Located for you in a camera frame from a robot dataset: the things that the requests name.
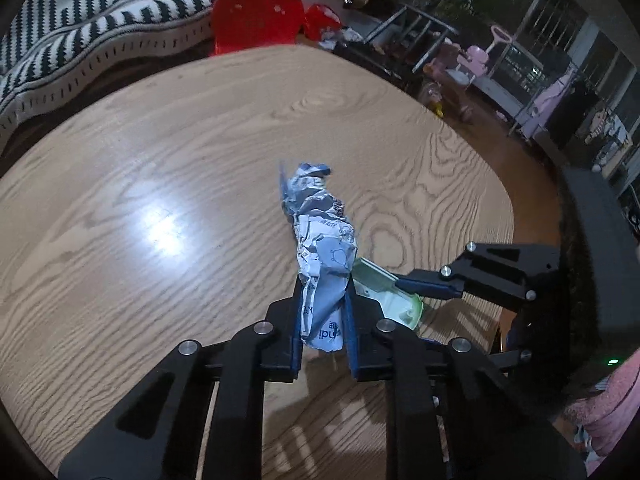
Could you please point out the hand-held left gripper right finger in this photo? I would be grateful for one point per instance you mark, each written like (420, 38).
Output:
(351, 345)

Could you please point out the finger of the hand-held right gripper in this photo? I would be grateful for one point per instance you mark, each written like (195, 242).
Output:
(500, 270)
(515, 358)

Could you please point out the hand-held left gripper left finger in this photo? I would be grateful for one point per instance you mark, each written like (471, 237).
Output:
(295, 345)

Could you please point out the light green packet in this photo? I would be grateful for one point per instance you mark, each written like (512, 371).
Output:
(387, 295)

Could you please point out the blue white paper wrapper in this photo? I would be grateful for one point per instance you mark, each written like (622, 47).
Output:
(320, 255)

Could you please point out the person's right forearm pink sleeve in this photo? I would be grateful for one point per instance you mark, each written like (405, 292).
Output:
(615, 410)

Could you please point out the yellow toy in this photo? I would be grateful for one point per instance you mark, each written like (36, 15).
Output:
(438, 108)

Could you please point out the pink hanging garment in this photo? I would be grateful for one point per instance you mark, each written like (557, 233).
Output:
(552, 100)

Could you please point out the wooden table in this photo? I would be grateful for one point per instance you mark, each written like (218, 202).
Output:
(175, 170)

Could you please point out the pink toy car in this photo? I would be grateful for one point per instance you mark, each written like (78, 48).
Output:
(462, 60)

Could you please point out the black chair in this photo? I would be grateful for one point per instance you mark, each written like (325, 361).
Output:
(400, 40)

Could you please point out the red bag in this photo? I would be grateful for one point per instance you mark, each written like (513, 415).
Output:
(322, 20)

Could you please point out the red plastic chair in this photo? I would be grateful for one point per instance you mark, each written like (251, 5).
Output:
(255, 15)

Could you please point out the black white striped blanket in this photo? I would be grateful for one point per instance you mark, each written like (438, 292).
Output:
(75, 25)

